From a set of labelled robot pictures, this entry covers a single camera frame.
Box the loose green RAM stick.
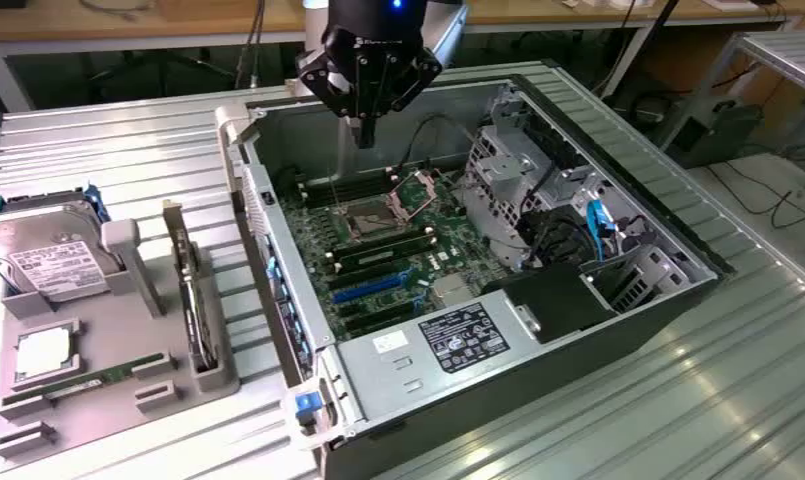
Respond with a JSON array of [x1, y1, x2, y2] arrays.
[[3, 352, 168, 407]]

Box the metal socket cover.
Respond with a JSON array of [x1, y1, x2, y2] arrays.
[[384, 168, 445, 222]]

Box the grey hanging cable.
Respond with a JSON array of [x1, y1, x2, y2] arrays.
[[237, 0, 269, 91]]

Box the black floor cables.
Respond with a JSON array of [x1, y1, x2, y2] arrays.
[[725, 143, 805, 232]]

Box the black open PC case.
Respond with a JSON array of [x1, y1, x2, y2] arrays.
[[214, 59, 737, 480]]

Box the CPU socket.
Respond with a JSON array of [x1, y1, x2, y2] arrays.
[[344, 198, 412, 242]]

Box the metal disk bay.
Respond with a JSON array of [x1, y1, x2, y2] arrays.
[[575, 169, 719, 314]]

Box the grey parts rack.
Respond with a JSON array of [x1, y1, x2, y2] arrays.
[[0, 217, 244, 464]]

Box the long black expansion slot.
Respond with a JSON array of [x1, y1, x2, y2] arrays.
[[345, 309, 421, 336], [340, 299, 417, 326]]

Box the black plastic shroud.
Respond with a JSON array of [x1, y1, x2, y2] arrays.
[[481, 262, 621, 346]]

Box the silver metal drive cage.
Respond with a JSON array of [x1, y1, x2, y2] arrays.
[[454, 83, 617, 274]]

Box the blue disk caddy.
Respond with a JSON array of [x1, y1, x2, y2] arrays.
[[0, 184, 114, 226]]

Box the wooden desk white frame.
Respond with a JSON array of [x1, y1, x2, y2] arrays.
[[0, 0, 805, 114]]

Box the silver CPU chip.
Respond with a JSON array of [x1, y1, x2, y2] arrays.
[[13, 328, 75, 385]]

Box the grey power supply unit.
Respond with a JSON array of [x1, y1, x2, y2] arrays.
[[321, 287, 545, 422]]

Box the aluminium slat side table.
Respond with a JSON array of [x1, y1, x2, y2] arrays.
[[668, 32, 805, 166]]

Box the black box under table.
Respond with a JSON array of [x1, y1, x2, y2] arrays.
[[665, 99, 765, 169]]

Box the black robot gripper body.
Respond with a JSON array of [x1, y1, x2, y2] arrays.
[[325, 0, 430, 117]]

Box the blue expansion slot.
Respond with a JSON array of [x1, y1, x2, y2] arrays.
[[326, 264, 414, 305]]

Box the black wire bundle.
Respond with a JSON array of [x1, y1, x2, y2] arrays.
[[516, 169, 592, 272]]

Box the blue data wire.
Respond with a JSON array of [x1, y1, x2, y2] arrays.
[[584, 198, 621, 264]]

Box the black RAM slot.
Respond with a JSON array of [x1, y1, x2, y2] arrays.
[[294, 172, 396, 198], [298, 177, 400, 204], [302, 182, 404, 210], [330, 232, 437, 264], [325, 227, 434, 258], [320, 222, 430, 253], [289, 167, 392, 192]]

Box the blue case latch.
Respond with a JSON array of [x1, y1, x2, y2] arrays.
[[293, 392, 325, 417]]

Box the installed green RAM stick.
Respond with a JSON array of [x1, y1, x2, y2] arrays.
[[338, 238, 440, 269]]

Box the green GPU card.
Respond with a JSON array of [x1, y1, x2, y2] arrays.
[[161, 198, 221, 374]]

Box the thin metal locking lever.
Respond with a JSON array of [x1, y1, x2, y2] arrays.
[[328, 174, 348, 214]]

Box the green motherboard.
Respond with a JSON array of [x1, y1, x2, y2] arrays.
[[272, 164, 510, 337]]

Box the black arched wire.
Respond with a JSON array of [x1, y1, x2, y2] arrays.
[[400, 113, 476, 172]]

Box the silver hard disk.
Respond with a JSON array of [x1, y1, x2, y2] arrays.
[[0, 202, 128, 304]]

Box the silver chipset heatsink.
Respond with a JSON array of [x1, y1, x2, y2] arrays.
[[432, 277, 474, 307]]

